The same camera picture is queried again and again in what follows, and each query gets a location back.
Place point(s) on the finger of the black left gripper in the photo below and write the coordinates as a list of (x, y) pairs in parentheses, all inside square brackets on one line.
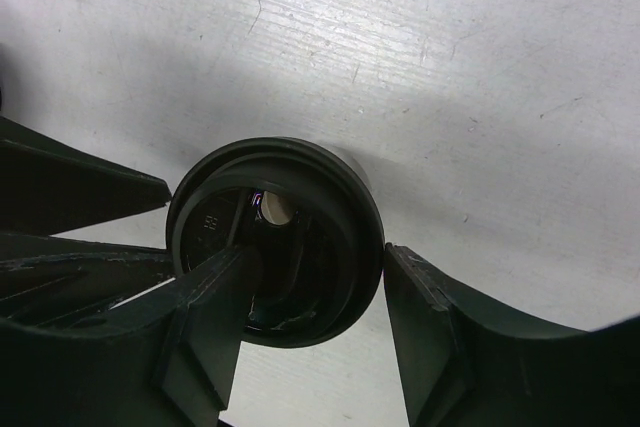
[(50, 278), (49, 188)]

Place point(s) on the dark paper coffee cup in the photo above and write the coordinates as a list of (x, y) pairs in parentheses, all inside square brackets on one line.
[(347, 157)]

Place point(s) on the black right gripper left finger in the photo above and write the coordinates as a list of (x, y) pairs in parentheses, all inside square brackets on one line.
[(163, 357)]

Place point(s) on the black plastic cup lid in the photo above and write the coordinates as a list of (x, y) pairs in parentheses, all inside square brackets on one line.
[(314, 224)]

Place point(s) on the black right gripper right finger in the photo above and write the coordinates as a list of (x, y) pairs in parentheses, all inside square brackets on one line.
[(467, 359)]

